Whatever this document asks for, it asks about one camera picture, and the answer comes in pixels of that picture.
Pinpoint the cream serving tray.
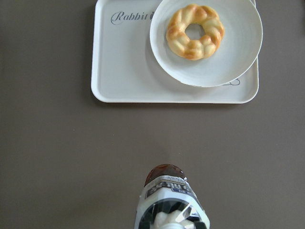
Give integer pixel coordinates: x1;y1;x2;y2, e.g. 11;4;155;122
91;0;259;104

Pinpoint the glazed twisted donut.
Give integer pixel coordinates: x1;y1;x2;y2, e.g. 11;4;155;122
166;4;225;61

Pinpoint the tea bottle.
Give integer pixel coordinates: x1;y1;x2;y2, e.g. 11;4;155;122
134;164;210;229

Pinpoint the white plate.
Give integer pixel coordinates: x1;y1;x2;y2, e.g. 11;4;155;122
150;0;263;87

